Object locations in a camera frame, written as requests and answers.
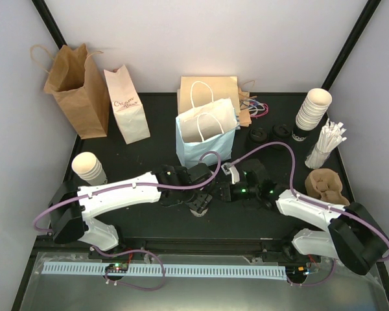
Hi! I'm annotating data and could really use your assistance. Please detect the single white paper cup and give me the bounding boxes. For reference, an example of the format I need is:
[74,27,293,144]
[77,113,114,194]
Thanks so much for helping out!
[190,209,208,217]

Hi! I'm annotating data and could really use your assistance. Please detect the light blue paper bag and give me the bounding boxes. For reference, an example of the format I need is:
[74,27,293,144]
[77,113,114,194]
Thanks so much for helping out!
[176,80,239,168]

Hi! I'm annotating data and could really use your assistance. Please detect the paper cup near left arm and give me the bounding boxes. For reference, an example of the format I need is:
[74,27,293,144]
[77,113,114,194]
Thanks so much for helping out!
[71,152,108,186]

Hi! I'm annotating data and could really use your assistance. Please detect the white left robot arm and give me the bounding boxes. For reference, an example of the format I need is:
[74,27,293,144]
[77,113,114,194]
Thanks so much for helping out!
[50,163,213,259]

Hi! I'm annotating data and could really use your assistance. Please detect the left stack black lids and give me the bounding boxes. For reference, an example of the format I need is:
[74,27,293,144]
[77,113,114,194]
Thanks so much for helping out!
[245,127,269,151]

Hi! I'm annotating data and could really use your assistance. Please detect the stack black lids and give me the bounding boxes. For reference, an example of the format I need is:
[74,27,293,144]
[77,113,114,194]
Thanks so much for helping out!
[245,127,269,151]
[269,124,292,144]

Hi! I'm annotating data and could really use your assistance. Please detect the right stack black lids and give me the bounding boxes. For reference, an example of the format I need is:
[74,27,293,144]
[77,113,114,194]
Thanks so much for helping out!
[269,124,292,144]

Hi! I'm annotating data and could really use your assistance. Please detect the flat tan paper bag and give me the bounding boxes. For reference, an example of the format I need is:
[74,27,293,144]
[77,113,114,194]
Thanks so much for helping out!
[178,76,240,116]

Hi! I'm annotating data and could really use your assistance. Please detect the small lit circuit board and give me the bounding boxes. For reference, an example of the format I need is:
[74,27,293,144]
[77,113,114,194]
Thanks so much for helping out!
[105,263,129,273]

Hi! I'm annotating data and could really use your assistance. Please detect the pink cream paper bag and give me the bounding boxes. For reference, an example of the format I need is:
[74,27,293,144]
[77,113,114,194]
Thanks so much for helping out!
[104,65,150,144]

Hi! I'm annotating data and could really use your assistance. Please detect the bundle of white straws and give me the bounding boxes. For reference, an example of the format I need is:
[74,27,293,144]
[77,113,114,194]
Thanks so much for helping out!
[305,119,347,170]

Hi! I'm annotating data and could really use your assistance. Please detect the stack of white paper cups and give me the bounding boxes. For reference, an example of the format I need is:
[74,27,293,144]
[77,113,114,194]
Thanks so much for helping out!
[292,88,333,142]

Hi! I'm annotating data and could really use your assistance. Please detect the brown kraft paper bag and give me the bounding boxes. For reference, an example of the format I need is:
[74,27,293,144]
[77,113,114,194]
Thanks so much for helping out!
[30,43,110,139]

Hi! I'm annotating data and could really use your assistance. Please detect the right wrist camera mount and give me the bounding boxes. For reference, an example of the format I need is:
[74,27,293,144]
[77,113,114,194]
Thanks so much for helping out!
[221,163,240,185]

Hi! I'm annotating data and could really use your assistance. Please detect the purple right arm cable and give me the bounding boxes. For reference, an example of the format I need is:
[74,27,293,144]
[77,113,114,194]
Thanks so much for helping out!
[230,141,389,288]

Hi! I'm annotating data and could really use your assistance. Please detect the flat bags with coloured handles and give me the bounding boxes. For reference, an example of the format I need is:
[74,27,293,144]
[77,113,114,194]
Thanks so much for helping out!
[238,80,269,127]

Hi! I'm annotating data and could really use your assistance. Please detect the light blue slotted cable duct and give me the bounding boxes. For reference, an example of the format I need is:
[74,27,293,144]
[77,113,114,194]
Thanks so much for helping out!
[41,262,287,281]

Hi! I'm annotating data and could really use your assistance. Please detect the black right frame post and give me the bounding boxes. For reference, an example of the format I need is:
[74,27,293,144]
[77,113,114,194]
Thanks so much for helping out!
[320,0,383,95]

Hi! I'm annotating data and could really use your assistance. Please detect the black frame post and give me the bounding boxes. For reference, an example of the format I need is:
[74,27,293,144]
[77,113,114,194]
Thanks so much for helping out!
[320,0,383,95]
[32,0,67,49]

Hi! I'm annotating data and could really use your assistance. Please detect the black left frame post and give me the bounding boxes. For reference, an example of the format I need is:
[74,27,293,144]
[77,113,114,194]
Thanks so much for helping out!
[32,0,67,49]

